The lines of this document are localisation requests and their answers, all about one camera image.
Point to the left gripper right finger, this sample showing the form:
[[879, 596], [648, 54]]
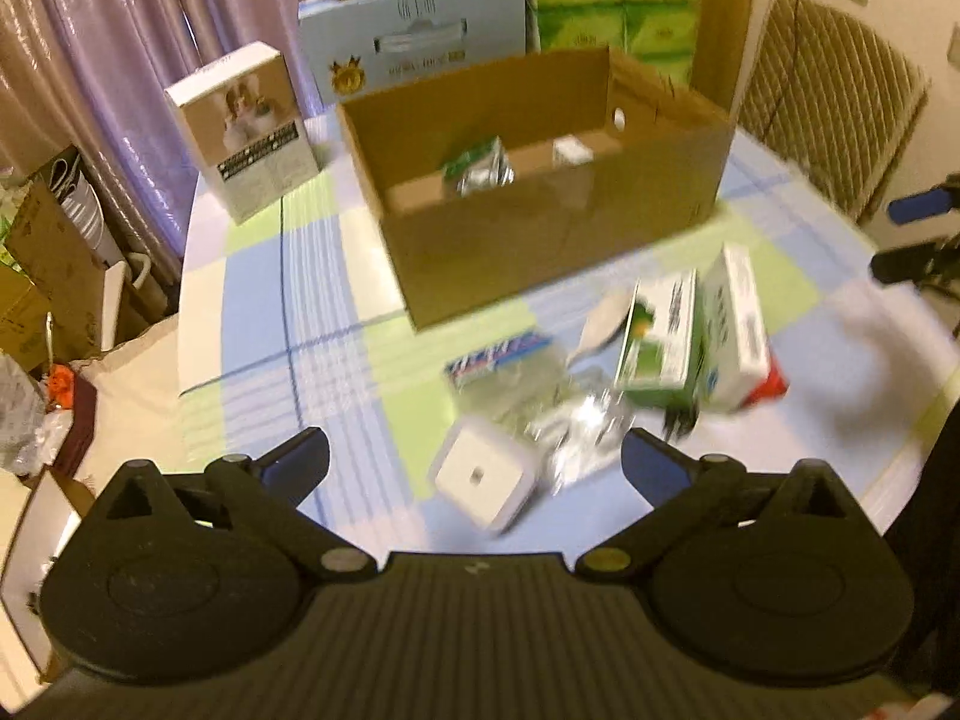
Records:
[[683, 493]]

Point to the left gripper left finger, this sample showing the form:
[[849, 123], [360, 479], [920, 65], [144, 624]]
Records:
[[262, 499]]

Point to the green throat spray box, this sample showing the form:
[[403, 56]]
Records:
[[660, 359]]

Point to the white mecobalamin tablet box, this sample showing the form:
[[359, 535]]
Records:
[[737, 358]]

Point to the clear silver plastic bag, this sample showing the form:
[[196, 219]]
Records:
[[577, 427]]

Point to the white plastic spoon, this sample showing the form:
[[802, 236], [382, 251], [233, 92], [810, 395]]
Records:
[[602, 324]]

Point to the blue dental floss pick box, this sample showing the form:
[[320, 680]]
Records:
[[500, 377]]

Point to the white ointment tube box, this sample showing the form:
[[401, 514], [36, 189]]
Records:
[[569, 151]]

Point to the silver green foil pouch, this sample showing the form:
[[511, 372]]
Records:
[[483, 166]]

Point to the plaid tablecloth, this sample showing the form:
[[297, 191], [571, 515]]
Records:
[[293, 320]]

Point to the woven wicker chair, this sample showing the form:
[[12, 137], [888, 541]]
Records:
[[833, 98]]

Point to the brown cardboard carton stack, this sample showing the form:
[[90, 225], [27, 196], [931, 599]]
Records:
[[67, 290]]

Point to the brown cardboard box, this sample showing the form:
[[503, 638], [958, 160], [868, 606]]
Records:
[[659, 154]]

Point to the white humidifier product box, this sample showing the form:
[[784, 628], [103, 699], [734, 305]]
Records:
[[240, 118]]

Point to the green tissue pack bundle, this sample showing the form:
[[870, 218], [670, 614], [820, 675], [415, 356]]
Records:
[[619, 4]]

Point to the light blue milk carton box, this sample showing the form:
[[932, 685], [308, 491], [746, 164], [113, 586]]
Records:
[[355, 47]]

